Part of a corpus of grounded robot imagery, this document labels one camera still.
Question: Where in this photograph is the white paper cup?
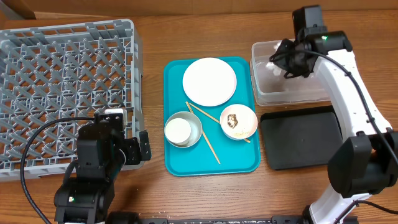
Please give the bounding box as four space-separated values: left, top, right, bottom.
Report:
165 118 192 146

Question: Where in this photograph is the white tissue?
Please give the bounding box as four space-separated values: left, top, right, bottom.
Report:
266 40 282 76

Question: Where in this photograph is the black food waste tray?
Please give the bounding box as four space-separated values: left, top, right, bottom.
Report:
260 106 343 170

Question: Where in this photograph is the teal serving tray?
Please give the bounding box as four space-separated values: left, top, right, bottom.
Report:
164 57 261 177

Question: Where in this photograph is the large white plate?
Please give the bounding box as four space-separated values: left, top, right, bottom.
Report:
182 57 237 107

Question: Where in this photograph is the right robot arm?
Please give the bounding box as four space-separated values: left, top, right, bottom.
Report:
269 31 397 223

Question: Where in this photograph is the wooden chopstick right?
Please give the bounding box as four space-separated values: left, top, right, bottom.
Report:
186 101 251 143

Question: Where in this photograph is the wooden chopstick left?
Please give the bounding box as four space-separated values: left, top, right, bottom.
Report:
185 101 221 165

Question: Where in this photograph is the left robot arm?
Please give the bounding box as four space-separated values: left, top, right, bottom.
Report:
54 122 152 223

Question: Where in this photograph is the grey metal bowl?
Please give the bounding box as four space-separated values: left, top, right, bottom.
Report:
164 111 202 148

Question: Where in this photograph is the grey plastic dish rack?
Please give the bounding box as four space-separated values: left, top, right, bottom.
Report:
1 19 144 182

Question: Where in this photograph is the clear plastic waste bin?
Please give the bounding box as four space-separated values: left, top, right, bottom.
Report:
250 40 329 106

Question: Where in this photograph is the food scraps and rice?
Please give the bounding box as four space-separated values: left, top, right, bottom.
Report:
227 114 253 139

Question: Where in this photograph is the small pink bowl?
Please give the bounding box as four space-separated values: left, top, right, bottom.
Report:
220 104 258 140

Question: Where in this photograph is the wooden chopstick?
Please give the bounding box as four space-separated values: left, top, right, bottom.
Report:
186 101 251 143
185 101 221 165

